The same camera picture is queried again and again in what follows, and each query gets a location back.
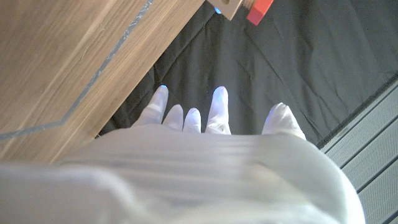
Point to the black backdrop curtain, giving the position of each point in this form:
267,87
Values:
280,68

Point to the red-headed wooden screw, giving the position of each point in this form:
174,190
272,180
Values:
259,11

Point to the small wooden block with holes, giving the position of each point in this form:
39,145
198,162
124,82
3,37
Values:
226,7

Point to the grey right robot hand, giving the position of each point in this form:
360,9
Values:
202,180

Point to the grey tape outline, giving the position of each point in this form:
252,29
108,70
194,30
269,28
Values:
93,77

